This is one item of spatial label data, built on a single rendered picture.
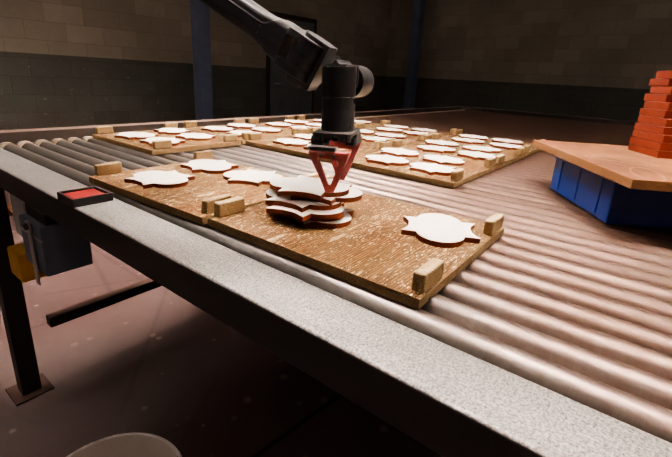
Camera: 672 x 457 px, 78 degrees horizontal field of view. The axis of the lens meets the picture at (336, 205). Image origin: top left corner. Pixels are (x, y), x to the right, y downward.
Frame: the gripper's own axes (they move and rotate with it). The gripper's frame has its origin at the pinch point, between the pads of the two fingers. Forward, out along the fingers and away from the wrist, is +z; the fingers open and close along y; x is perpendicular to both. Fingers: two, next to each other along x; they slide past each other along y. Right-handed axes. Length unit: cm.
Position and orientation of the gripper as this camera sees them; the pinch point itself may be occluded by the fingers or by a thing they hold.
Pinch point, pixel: (335, 181)
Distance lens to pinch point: 74.2
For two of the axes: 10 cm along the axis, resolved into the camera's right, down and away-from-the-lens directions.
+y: 2.1, -2.8, 9.4
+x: -9.8, -1.0, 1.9
